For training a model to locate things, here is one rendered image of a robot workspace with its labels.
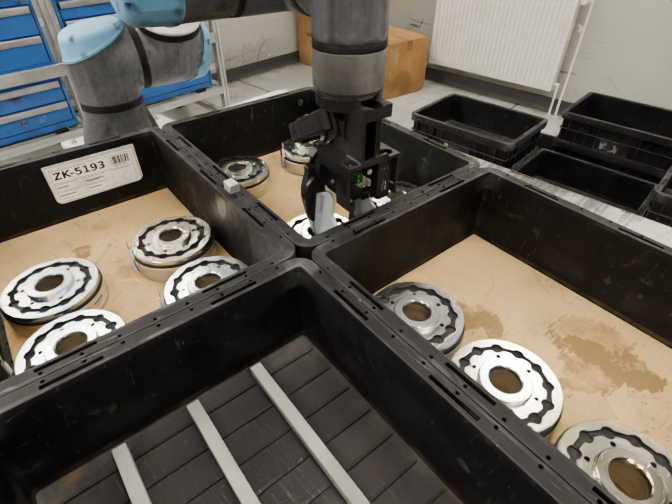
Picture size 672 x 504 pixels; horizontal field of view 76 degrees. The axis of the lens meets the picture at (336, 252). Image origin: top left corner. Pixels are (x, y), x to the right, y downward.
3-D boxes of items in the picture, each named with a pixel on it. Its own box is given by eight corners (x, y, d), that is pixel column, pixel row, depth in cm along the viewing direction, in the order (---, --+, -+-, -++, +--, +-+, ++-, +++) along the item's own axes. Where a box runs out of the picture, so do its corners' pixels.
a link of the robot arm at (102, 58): (71, 94, 87) (43, 18, 78) (139, 81, 93) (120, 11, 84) (85, 111, 79) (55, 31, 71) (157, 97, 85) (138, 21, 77)
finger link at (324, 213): (325, 271, 54) (338, 207, 49) (301, 247, 58) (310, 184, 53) (345, 266, 56) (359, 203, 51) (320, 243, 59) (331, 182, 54)
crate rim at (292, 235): (161, 139, 69) (157, 124, 67) (312, 97, 83) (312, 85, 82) (304, 269, 45) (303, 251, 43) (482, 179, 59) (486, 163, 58)
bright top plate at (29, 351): (16, 336, 44) (13, 332, 44) (119, 300, 48) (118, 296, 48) (17, 414, 38) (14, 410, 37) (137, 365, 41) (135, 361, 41)
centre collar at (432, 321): (383, 313, 46) (384, 309, 46) (413, 291, 49) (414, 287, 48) (419, 340, 43) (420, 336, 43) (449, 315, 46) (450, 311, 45)
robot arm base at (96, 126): (72, 145, 90) (53, 98, 84) (135, 123, 100) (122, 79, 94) (113, 165, 84) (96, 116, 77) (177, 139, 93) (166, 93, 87)
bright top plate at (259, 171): (197, 168, 72) (196, 165, 71) (252, 153, 76) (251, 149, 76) (220, 195, 65) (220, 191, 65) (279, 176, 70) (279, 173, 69)
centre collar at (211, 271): (181, 281, 50) (179, 277, 49) (220, 264, 52) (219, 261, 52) (197, 306, 47) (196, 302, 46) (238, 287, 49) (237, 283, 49)
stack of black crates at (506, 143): (398, 213, 187) (409, 112, 158) (436, 187, 204) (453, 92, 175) (481, 254, 166) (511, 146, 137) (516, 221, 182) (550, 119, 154)
